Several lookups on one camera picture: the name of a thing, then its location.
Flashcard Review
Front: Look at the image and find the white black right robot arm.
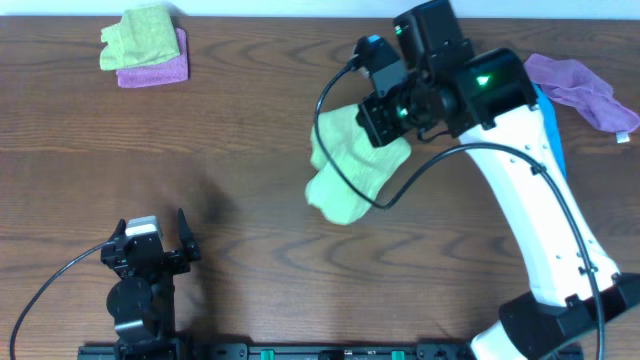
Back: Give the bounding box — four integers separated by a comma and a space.
353, 1, 639, 359

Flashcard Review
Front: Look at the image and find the light green cloth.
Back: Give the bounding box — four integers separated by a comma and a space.
305, 104, 411, 225

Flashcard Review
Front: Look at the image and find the folded green cloth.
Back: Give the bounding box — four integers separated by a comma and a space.
99, 5, 180, 71

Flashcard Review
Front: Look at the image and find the folded pink cloth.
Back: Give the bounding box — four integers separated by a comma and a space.
116, 28, 189, 88

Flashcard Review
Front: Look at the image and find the purple crumpled cloth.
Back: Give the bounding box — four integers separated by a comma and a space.
524, 54, 639, 144

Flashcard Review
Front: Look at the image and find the blue crumpled cloth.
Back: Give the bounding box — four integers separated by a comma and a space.
532, 83, 567, 178

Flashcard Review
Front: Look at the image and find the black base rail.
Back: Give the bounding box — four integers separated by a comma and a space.
77, 342, 584, 360

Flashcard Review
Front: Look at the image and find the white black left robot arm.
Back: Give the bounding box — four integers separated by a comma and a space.
101, 209, 201, 359

